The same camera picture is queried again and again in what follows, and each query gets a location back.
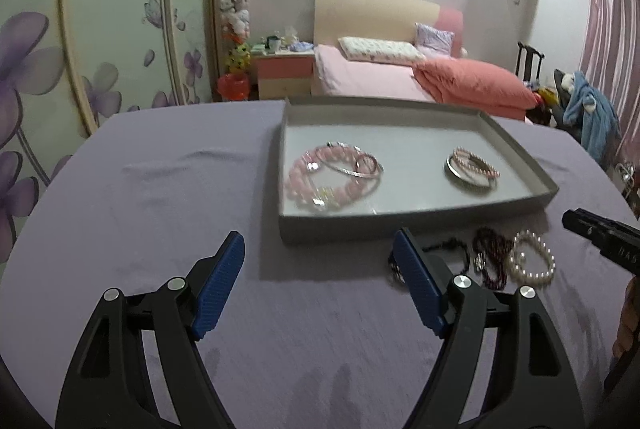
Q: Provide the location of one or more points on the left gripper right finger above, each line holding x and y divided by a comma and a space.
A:
530, 383

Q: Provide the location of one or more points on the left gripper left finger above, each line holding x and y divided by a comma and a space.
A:
136, 364

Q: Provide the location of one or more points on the dark red garnet bead strand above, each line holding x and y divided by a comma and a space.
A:
491, 251

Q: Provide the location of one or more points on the wide silver cuff bangle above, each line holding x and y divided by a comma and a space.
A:
467, 178

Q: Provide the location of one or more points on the thin silver bangle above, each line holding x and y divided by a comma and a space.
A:
349, 160

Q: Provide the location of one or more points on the person's right hand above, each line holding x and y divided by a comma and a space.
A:
629, 320

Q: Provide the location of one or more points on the blue hanging clothes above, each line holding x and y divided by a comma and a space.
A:
600, 126

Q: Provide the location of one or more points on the pink curtain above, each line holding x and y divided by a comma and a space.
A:
610, 61

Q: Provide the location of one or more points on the lavender table cloth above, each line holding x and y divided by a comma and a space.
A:
311, 337

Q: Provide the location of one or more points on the black wooden chair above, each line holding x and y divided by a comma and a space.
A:
528, 63

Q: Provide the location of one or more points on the salmon folded duvet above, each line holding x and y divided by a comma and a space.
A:
475, 84

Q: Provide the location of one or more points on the small lilac pillow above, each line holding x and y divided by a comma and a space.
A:
433, 43

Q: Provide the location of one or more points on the grey cardboard tray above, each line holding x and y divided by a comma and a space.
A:
412, 141

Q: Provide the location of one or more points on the red waste basket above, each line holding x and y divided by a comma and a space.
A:
234, 87

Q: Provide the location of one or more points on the white floral pillow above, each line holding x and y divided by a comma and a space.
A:
357, 49

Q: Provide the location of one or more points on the pink white nightstand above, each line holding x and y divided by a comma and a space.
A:
283, 75

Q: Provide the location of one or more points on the bed with pink sheet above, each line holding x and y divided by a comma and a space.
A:
393, 20

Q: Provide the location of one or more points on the sliding wardrobe with flowers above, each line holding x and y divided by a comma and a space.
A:
67, 66

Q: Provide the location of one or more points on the plush toy tube stack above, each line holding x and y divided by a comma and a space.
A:
235, 33

